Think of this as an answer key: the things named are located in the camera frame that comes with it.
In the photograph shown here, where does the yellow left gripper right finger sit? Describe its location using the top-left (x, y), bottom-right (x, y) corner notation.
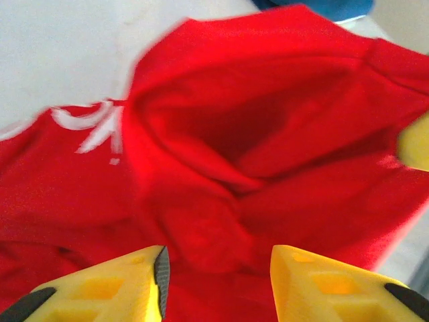
top-left (269, 244), bottom-right (429, 322)

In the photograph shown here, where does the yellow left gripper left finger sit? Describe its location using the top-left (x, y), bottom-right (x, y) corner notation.
top-left (0, 244), bottom-right (172, 322)

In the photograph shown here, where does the red t-shirt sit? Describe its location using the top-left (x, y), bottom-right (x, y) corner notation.
top-left (0, 3), bottom-right (429, 322)

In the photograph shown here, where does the folded blue t-shirt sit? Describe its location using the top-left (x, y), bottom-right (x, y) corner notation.
top-left (250, 0), bottom-right (375, 23)

